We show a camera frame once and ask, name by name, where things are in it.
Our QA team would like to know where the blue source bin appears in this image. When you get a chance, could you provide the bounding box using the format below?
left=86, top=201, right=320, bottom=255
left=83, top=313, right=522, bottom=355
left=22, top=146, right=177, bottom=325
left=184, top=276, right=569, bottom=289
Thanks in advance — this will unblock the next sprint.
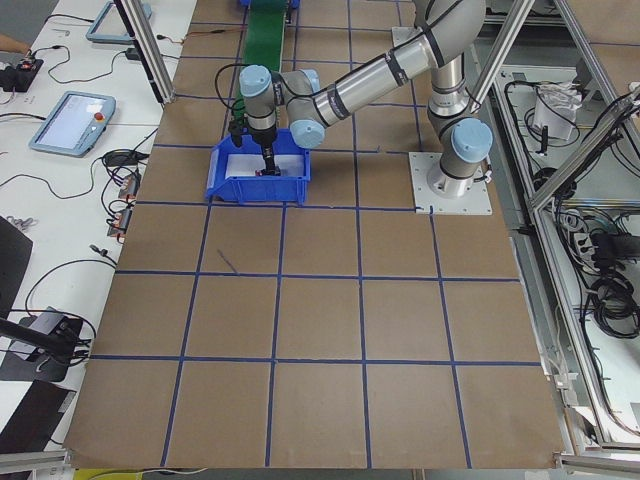
left=205, top=129, right=311, bottom=204

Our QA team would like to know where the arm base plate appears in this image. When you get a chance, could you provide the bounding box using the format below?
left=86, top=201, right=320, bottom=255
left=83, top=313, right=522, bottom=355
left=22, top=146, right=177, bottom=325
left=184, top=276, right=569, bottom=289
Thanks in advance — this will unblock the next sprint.
left=391, top=27, right=426, bottom=53
left=408, top=152, right=493, bottom=216

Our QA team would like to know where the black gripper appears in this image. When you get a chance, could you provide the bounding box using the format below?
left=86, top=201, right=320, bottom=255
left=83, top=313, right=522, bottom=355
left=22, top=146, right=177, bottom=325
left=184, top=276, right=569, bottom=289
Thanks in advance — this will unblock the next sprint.
left=248, top=125, right=278, bottom=175

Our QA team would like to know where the red black wire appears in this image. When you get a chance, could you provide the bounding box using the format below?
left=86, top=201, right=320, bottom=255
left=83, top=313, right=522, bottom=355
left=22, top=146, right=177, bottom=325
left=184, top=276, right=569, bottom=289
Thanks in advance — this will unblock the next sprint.
left=155, top=28, right=246, bottom=46

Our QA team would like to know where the green conveyor belt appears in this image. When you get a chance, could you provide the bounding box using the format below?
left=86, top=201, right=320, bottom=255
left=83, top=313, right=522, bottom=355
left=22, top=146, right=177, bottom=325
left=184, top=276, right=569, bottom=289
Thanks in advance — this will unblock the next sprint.
left=241, top=0, right=289, bottom=71

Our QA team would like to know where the black power adapter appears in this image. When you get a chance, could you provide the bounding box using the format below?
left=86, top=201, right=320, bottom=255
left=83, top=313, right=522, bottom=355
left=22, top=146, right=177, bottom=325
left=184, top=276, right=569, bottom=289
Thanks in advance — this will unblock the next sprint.
left=125, top=48, right=141, bottom=61

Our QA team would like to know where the teach pendant tablet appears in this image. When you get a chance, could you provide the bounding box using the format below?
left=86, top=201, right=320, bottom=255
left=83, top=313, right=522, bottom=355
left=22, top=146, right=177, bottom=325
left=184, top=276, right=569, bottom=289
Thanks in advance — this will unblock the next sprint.
left=85, top=1, right=132, bottom=45
left=28, top=91, right=116, bottom=157

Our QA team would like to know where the aluminium frame post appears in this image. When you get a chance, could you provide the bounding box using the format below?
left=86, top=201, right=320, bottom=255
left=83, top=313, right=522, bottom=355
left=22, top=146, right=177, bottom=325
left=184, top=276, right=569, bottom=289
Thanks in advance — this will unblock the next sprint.
left=114, top=0, right=175, bottom=105

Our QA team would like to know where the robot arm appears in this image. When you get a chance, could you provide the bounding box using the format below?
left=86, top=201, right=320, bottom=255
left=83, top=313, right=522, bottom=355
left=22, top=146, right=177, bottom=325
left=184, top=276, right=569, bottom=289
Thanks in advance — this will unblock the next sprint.
left=239, top=1, right=493, bottom=199

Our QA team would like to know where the white foam pad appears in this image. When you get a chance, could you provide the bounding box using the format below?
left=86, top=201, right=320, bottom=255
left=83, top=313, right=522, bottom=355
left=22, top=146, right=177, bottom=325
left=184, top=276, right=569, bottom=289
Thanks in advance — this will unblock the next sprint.
left=225, top=154, right=305, bottom=178

